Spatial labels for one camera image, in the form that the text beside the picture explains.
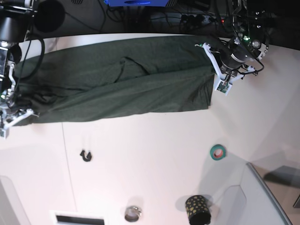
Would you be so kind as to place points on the blue plastic box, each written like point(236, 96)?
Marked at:
point(142, 3)

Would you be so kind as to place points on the white power strip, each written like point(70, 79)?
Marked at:
point(198, 19)

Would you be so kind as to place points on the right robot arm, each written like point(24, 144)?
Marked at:
point(16, 26)

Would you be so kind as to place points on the green tape roll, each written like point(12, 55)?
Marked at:
point(218, 152)

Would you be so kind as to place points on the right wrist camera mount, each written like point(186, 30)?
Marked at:
point(9, 118)

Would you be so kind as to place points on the silver tape roll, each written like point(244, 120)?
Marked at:
point(132, 214)

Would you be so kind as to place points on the small black clip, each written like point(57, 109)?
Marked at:
point(87, 157)

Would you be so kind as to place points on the black gold-dotted cup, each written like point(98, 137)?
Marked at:
point(197, 209)

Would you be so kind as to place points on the dark green t-shirt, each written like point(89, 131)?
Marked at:
point(121, 78)

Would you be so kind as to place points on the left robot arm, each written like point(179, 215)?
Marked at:
point(249, 42)

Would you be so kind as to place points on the white slotted tray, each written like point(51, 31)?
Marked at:
point(77, 218)

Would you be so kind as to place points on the round black stand base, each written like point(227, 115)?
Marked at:
point(50, 16)

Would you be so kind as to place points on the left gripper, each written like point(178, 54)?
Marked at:
point(232, 57)

